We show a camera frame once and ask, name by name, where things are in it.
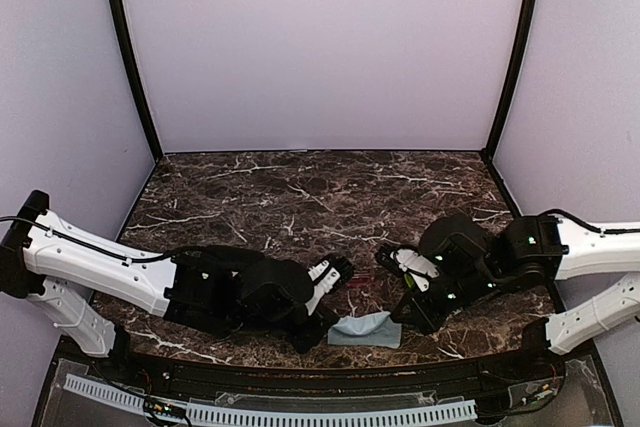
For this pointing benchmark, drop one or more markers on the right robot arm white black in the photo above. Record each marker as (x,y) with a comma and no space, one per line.
(458,263)

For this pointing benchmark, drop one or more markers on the black front rail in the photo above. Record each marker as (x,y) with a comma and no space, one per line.
(490,375)

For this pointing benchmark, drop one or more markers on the left black frame post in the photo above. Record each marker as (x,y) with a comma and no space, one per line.
(128,57)

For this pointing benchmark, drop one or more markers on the pink translucent sunglasses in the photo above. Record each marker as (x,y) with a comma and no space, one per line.
(360,280)

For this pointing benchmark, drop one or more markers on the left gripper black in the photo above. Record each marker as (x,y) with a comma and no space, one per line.
(325,320)

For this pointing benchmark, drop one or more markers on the white slotted cable duct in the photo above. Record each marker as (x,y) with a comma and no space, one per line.
(239,410)

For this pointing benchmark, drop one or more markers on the black frame post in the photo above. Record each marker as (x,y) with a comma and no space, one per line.
(516,58)
(128,57)

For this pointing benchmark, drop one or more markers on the light blue cloth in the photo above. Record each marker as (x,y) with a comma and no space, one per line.
(375,329)

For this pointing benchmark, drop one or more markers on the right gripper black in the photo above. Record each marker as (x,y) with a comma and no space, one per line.
(425,317)

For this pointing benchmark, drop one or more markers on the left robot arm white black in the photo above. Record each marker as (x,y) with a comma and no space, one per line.
(215,289)

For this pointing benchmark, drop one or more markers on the right black frame post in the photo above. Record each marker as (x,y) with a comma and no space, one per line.
(516,58)

